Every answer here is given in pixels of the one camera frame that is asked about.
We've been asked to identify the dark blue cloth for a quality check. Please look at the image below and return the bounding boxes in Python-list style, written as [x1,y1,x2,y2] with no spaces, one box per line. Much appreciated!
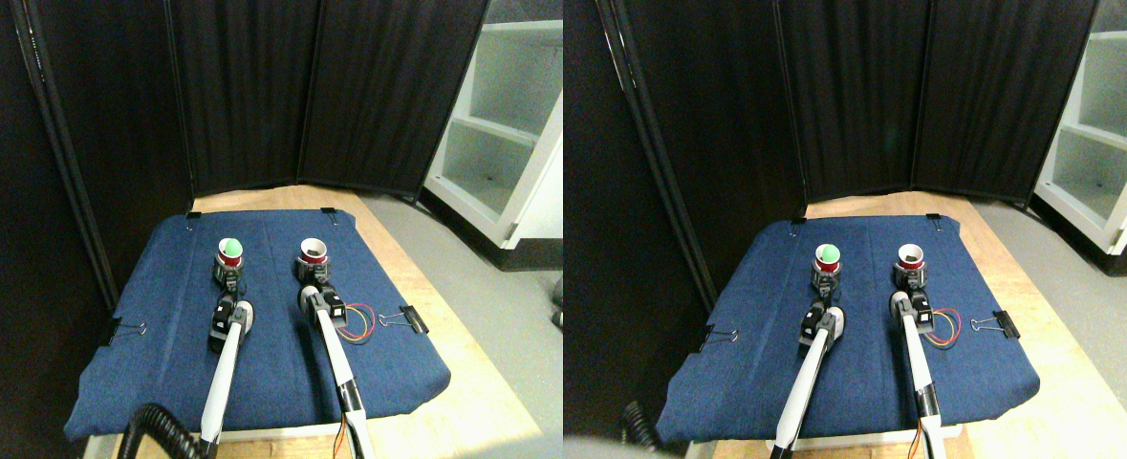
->
[651,212,1042,448]
[64,206,451,441]

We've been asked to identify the black ribbed hose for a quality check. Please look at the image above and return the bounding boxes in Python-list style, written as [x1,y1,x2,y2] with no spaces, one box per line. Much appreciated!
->
[620,400,665,451]
[119,402,204,459]

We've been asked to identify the red wire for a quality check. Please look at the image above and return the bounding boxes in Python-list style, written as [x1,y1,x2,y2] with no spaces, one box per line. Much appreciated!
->
[928,308,963,351]
[343,304,377,346]

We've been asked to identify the black curtain stand pole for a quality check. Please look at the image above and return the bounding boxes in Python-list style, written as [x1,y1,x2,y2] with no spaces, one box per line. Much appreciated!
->
[11,0,117,309]
[596,0,719,309]

